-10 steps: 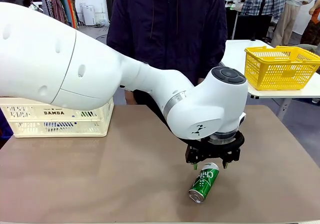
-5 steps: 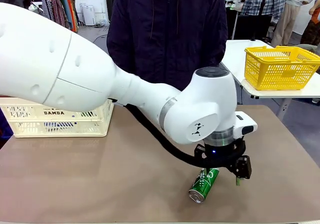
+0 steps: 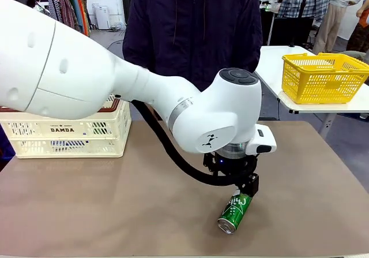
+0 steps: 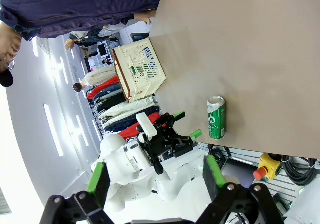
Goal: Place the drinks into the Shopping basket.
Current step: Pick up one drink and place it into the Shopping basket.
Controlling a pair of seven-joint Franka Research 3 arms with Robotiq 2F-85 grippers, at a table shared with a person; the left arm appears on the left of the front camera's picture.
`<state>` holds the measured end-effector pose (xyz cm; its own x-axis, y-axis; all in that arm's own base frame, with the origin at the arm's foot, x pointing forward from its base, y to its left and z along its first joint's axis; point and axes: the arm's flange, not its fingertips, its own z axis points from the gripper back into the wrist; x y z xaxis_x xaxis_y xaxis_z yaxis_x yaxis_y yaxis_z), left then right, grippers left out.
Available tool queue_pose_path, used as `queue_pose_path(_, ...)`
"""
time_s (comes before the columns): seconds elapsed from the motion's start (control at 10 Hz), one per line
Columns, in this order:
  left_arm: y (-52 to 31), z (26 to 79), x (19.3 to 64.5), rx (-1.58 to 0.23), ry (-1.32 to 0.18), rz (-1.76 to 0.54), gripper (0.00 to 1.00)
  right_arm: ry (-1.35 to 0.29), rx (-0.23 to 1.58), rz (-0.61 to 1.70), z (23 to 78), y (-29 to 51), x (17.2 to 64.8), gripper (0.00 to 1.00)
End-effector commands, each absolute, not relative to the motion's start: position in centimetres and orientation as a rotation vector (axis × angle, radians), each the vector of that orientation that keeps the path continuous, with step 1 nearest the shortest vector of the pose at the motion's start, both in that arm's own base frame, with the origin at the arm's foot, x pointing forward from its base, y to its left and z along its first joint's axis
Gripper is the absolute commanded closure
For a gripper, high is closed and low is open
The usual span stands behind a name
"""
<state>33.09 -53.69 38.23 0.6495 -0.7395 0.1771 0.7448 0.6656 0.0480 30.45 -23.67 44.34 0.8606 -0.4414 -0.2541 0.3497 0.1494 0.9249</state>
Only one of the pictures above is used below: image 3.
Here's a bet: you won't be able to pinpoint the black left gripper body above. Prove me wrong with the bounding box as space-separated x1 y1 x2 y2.
202 151 259 185

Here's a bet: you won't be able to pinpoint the green white-print soda can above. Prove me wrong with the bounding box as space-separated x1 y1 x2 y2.
217 192 253 235

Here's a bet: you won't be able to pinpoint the yellow plastic shopping basket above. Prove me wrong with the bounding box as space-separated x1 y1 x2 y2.
281 52 369 105

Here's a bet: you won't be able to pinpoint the cream folding basket brown rim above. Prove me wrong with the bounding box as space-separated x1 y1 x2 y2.
0 98 133 159

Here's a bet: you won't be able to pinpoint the white side table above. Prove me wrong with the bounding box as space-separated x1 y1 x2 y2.
255 46 369 139

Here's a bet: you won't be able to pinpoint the person in navy jacket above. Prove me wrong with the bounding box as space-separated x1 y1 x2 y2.
122 0 263 93

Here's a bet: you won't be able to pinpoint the black draped background table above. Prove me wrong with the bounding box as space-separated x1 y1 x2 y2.
269 17 315 47

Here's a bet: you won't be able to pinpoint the black tripod pole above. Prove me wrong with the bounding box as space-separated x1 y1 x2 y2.
289 0 312 48

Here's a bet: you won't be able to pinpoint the person in beige trousers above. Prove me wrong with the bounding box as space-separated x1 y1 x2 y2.
312 0 367 54

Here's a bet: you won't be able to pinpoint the person in camouflage trousers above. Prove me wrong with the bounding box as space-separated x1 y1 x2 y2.
345 0 369 53

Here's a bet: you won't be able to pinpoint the white floor appliance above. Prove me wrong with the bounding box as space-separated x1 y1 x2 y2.
95 5 110 30

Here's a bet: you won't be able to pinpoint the orange hanging garment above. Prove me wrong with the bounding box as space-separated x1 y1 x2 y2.
74 0 92 37

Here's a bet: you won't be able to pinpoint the patterned shirts on rack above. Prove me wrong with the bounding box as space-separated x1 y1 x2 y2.
47 0 83 33

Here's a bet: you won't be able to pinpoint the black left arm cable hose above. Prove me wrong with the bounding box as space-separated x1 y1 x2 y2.
131 99 242 187

